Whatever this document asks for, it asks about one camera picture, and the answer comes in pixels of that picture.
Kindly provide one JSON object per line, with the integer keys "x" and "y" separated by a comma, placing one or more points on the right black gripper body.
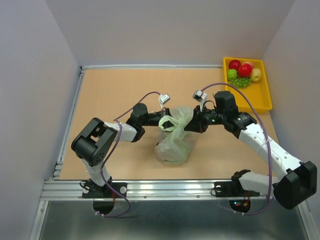
{"x": 208, "y": 118}

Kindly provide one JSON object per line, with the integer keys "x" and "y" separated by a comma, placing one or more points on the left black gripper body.
{"x": 153, "y": 119}

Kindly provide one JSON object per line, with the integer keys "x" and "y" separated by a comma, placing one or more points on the light green plastic bag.
{"x": 174, "y": 147}

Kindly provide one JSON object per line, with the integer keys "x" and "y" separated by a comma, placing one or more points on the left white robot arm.
{"x": 93, "y": 143}

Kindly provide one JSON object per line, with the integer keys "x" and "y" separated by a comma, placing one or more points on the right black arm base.
{"x": 240, "y": 199}

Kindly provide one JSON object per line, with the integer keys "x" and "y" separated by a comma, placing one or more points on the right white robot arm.
{"x": 290, "y": 180}

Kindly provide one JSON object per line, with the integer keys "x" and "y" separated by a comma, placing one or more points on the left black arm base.
{"x": 104, "y": 198}

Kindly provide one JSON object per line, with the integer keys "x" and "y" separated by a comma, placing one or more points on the green grape bunch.
{"x": 241, "y": 82}

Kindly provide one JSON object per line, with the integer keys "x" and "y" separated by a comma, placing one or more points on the light green custard apple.
{"x": 232, "y": 74}

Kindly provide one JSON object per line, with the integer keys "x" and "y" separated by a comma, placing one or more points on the red apple back left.
{"x": 234, "y": 64}

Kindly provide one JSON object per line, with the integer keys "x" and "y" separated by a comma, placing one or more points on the red apple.
{"x": 245, "y": 70}
{"x": 234, "y": 64}

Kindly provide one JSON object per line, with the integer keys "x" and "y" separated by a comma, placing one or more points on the red apple centre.
{"x": 245, "y": 70}

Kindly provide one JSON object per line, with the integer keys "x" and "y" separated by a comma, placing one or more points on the yellow pear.
{"x": 256, "y": 75}

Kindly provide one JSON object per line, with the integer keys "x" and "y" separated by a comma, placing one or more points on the peach fruit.
{"x": 250, "y": 63}

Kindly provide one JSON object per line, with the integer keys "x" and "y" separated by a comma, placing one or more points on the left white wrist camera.
{"x": 163, "y": 99}

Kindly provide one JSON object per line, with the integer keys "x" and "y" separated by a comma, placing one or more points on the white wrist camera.
{"x": 163, "y": 99}
{"x": 201, "y": 97}

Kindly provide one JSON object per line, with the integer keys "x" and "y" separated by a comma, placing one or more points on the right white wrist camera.
{"x": 201, "y": 97}

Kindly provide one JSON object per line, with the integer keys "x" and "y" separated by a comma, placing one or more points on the aluminium frame rail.
{"x": 166, "y": 204}

